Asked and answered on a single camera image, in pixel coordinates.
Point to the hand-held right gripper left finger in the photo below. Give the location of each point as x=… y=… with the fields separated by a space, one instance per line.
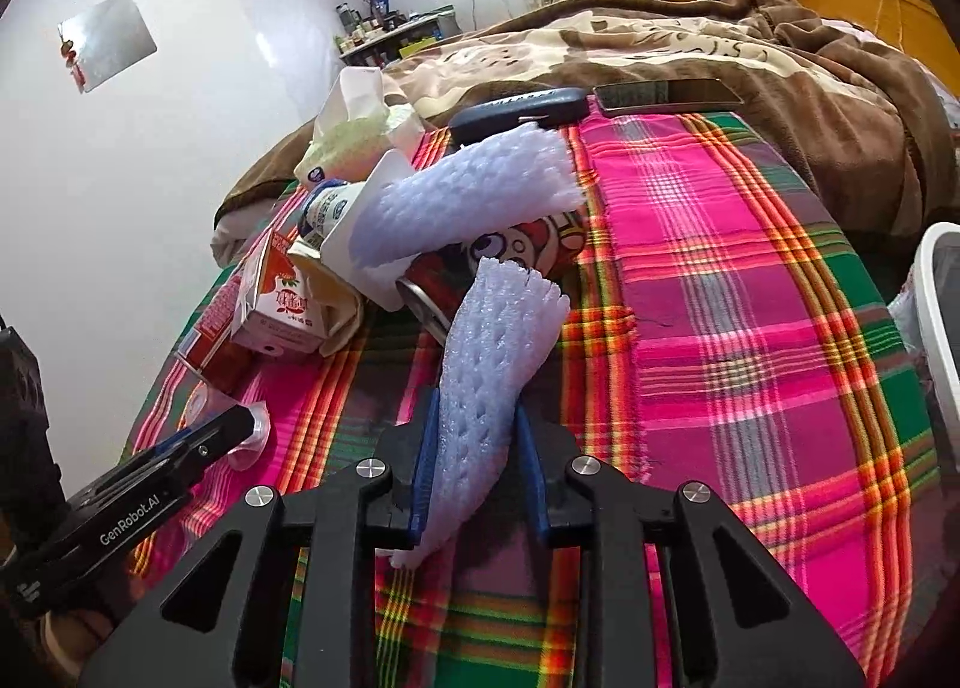
x=426 y=467

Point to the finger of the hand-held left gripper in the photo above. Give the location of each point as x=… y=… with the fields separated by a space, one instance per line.
x=225 y=433
x=169 y=442

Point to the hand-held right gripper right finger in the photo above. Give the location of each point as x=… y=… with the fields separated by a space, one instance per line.
x=529 y=478

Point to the clear plastic wrapper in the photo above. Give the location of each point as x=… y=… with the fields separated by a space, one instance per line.
x=255 y=433

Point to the pale purple foam net sleeve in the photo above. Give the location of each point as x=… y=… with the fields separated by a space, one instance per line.
x=487 y=358
x=457 y=185

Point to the red white juice carton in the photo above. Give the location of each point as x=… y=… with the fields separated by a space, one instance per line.
x=281 y=305

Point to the beige white paper bag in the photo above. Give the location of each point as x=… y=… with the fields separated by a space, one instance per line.
x=337 y=294

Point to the red cartoon drink can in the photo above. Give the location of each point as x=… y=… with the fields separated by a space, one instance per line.
x=517 y=249

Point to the white yogurt cup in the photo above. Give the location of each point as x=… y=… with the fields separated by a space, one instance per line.
x=330 y=211

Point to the white round waste bin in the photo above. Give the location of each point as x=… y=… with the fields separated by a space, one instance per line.
x=941 y=313

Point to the person's left hand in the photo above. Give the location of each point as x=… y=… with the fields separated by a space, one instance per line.
x=75 y=635

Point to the pink green plaid cloth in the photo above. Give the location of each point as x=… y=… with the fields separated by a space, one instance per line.
x=720 y=328

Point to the green white tissue pack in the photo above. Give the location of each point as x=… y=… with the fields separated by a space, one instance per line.
x=352 y=136

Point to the dark blue glasses case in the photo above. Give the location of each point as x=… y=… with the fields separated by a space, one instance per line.
x=510 y=114

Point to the black smartphone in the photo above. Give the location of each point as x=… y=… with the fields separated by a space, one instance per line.
x=667 y=95

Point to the clear bin liner bag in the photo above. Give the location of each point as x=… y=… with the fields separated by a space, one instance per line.
x=911 y=328

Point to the cluttered side table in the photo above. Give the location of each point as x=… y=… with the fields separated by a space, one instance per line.
x=390 y=39

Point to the brown beige fleece blanket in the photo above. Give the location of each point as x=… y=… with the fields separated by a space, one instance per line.
x=787 y=80

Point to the wooden bed headboard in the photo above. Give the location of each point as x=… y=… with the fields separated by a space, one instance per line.
x=877 y=1

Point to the silver wall poster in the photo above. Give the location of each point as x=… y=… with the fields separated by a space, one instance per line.
x=109 y=42

